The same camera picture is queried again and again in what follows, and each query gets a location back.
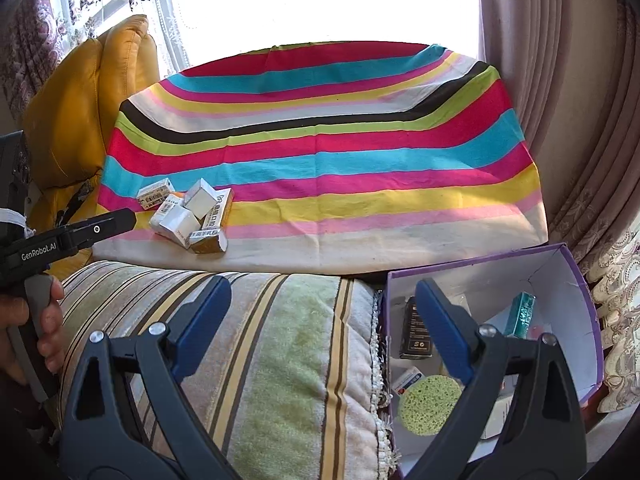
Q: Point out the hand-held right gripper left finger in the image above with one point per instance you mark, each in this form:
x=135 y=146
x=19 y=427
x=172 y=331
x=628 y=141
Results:
x=205 y=330

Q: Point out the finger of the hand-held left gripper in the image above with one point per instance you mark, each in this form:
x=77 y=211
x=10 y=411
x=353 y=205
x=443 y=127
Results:
x=100 y=230

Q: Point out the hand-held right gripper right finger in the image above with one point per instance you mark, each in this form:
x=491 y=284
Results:
x=445 y=332

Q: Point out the small black box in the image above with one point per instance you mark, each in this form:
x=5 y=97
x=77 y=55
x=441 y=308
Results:
x=412 y=330

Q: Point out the green carton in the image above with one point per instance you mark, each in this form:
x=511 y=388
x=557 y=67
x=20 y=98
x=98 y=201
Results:
x=520 y=312

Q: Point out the purple cardboard box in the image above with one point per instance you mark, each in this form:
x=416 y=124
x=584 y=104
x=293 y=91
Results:
x=550 y=285

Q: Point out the person's left hand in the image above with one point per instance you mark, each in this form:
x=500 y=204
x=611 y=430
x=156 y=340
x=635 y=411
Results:
x=52 y=320

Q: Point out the small white red-print carton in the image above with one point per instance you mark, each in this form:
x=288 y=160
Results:
x=407 y=379

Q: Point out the pile of small white boxes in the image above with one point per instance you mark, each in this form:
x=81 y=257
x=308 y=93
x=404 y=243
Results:
x=175 y=222

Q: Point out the yellow-green round sponge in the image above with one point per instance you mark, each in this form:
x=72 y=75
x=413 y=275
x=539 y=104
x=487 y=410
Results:
x=425 y=407

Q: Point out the striped green beige towel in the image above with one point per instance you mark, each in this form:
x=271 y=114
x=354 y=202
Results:
x=280 y=360

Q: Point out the small red carton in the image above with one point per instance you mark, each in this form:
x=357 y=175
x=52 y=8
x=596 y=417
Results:
x=537 y=334

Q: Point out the white pink-print box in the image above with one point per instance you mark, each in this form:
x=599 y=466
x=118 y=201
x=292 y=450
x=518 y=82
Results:
x=500 y=412

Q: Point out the yellow leather chair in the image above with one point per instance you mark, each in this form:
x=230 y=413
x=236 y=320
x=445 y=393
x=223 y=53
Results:
x=85 y=100

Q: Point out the colourful striped cloth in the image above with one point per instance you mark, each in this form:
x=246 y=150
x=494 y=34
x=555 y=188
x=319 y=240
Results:
x=325 y=160

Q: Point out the brown floral curtain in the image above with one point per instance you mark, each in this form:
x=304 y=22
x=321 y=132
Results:
x=550 y=85

